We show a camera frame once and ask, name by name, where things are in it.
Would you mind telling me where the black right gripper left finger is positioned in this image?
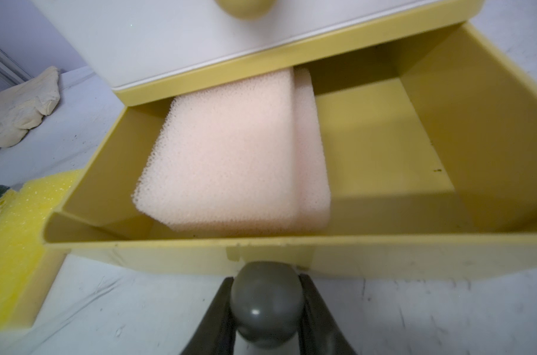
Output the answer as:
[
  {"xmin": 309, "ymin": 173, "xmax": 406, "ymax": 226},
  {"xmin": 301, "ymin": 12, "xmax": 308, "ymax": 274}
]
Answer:
[{"xmin": 181, "ymin": 277, "xmax": 235, "ymax": 355}]

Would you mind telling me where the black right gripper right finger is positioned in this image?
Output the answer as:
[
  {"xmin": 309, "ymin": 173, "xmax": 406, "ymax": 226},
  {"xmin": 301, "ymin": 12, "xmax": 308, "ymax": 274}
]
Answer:
[{"xmin": 299, "ymin": 274, "xmax": 357, "ymax": 355}]

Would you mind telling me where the aluminium frame rail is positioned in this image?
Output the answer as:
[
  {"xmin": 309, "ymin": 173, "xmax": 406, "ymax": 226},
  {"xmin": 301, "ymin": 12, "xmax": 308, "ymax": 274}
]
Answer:
[{"xmin": 0, "ymin": 49, "xmax": 33, "ymax": 86}]

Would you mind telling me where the olive white yellow drawer cabinet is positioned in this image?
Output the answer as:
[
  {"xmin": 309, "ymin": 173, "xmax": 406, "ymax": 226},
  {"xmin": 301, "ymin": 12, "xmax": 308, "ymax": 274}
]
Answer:
[{"xmin": 30, "ymin": 0, "xmax": 487, "ymax": 107}]

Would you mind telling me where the yellow bottom drawer grey knob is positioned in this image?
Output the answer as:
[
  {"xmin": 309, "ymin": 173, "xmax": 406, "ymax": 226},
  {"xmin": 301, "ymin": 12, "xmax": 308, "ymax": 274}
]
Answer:
[{"xmin": 43, "ymin": 24, "xmax": 537, "ymax": 281}]

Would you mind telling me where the pink sponge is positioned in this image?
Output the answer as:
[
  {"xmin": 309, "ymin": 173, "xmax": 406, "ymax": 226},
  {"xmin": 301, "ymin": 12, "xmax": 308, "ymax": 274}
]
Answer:
[
  {"xmin": 294, "ymin": 69, "xmax": 331, "ymax": 232},
  {"xmin": 132, "ymin": 68, "xmax": 299, "ymax": 232}
]

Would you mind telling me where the beige work glove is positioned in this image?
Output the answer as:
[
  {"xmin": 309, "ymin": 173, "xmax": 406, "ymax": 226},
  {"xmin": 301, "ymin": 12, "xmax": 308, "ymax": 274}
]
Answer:
[{"xmin": 0, "ymin": 67, "xmax": 61, "ymax": 148}]

